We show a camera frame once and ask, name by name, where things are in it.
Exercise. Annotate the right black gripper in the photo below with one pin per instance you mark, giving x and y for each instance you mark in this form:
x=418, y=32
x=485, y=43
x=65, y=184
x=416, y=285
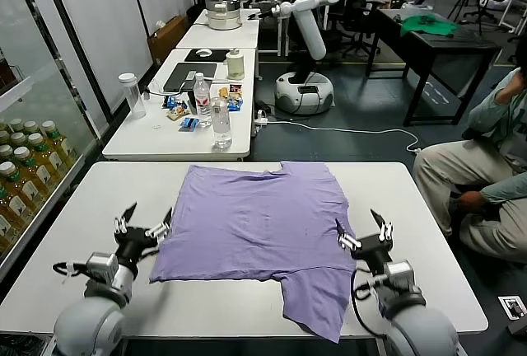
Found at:
x=374, y=251

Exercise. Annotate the tall clear container white lid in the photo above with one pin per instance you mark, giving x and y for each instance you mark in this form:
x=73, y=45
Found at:
x=133, y=96

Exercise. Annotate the yellow tea bottle green label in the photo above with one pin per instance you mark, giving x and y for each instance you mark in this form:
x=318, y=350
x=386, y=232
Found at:
x=29, y=174
x=5, y=151
x=16, y=124
x=41, y=158
x=18, y=138
x=5, y=224
x=31, y=126
x=53, y=141
x=12, y=191

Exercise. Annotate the small white office desk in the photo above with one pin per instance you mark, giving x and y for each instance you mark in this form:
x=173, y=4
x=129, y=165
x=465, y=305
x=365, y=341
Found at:
x=230, y=36

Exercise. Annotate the water bottle red label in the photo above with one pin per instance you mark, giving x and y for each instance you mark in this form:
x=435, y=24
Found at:
x=202, y=100

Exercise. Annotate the blue snack packet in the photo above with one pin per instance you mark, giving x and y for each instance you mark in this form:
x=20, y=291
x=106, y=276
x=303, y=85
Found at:
x=188, y=123
x=173, y=101
x=234, y=104

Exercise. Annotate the purple t-shirt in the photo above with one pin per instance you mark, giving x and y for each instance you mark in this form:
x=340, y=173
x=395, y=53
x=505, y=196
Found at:
x=255, y=224

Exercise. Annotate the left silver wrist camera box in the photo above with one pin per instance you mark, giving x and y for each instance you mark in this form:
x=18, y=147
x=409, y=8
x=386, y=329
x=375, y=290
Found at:
x=101, y=265

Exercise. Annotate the black office chair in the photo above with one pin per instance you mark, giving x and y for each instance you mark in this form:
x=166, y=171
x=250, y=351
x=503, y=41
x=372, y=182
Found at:
x=358, y=6

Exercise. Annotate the white power strip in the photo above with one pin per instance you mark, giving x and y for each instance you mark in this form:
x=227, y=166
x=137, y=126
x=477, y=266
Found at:
x=260, y=118

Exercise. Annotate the white humanoid wheeled robot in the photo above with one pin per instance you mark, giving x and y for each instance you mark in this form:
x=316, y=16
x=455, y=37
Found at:
x=306, y=30

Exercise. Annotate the clear plastic water bottle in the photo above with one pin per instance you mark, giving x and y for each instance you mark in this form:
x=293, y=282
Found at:
x=221, y=125

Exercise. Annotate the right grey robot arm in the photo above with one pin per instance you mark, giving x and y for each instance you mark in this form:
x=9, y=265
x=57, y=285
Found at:
x=420, y=327

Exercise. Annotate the white fiducial marker card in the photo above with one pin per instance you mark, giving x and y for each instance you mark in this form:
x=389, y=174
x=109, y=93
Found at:
x=512, y=306

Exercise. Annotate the white computer mouse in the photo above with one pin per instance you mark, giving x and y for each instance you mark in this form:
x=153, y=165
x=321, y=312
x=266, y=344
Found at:
x=202, y=52

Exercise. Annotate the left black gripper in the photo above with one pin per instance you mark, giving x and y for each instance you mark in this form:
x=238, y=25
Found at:
x=133, y=244

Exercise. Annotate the small white remote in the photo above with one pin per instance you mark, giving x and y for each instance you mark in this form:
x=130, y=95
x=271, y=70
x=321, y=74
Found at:
x=190, y=75

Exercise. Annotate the brown cardboard box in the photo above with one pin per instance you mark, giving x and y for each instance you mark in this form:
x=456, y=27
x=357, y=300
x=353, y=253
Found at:
x=164, y=40

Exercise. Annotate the dark grey laptop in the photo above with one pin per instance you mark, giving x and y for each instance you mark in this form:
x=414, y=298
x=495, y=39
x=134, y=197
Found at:
x=193, y=73

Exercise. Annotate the black metal table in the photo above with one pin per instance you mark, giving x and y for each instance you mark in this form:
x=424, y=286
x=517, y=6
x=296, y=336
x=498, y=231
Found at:
x=453, y=43

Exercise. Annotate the seated person beige trousers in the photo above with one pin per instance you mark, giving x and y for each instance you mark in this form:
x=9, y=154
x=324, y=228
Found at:
x=473, y=166

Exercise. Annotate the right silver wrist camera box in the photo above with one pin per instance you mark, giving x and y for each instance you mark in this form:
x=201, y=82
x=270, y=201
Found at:
x=398, y=273

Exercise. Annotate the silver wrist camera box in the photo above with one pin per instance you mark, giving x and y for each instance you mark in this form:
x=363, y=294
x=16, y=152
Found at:
x=398, y=273
x=101, y=265

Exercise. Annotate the green cloth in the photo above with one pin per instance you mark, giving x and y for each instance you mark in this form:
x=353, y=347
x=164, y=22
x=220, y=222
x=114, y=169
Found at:
x=428, y=25

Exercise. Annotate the long white office desk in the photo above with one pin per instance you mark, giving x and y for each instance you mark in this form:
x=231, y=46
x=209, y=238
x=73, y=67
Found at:
x=136, y=141

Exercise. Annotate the dark snack packet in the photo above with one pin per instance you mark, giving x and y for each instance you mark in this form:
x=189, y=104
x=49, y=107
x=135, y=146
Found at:
x=235, y=88

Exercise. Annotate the rice cooker pot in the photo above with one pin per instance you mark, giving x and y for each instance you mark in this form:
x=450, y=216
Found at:
x=223, y=14

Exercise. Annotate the black mouse pad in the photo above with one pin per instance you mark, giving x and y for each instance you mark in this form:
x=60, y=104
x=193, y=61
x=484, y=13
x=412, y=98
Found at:
x=218, y=55

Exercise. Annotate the glass door drinks cabinet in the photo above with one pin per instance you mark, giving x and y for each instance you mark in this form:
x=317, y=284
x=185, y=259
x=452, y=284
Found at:
x=45, y=63

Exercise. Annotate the brown snack packet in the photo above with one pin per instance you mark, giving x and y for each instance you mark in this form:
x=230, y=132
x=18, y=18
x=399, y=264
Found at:
x=177, y=114

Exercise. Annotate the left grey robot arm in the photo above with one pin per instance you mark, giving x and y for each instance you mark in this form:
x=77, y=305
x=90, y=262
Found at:
x=82, y=323

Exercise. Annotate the orange snack packet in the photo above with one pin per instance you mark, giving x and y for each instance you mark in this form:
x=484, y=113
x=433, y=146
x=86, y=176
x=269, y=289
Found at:
x=223, y=92

